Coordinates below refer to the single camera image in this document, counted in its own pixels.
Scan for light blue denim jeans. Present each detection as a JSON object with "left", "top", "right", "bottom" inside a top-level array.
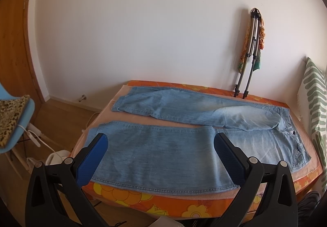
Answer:
[{"left": 86, "top": 87, "right": 311, "bottom": 196}]

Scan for white device on floor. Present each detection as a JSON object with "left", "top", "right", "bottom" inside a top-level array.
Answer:
[{"left": 45, "top": 150, "right": 70, "bottom": 165}]

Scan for orange floral mattress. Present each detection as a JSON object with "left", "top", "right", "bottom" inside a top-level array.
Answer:
[{"left": 81, "top": 80, "right": 323, "bottom": 220}]

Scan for dark striped fabric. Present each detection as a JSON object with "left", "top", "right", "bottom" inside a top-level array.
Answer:
[{"left": 298, "top": 190, "right": 321, "bottom": 218}]

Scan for leopard print cushion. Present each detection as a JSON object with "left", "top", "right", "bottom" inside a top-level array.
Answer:
[{"left": 0, "top": 95, "right": 30, "bottom": 148}]

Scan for green white patterned cushion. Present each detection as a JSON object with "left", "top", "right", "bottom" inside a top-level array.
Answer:
[{"left": 298, "top": 58, "right": 326, "bottom": 194}]

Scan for colourful hanging fabric ornament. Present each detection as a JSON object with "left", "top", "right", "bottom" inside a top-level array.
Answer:
[{"left": 237, "top": 18, "right": 265, "bottom": 73}]

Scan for blue chair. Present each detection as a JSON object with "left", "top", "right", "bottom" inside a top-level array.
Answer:
[{"left": 0, "top": 82, "right": 36, "bottom": 182}]

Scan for wooden door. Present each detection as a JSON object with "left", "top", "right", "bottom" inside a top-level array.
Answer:
[{"left": 1, "top": 0, "right": 45, "bottom": 112}]

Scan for white power strip cable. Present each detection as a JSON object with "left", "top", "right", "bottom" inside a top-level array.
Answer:
[{"left": 15, "top": 122, "right": 64, "bottom": 166}]

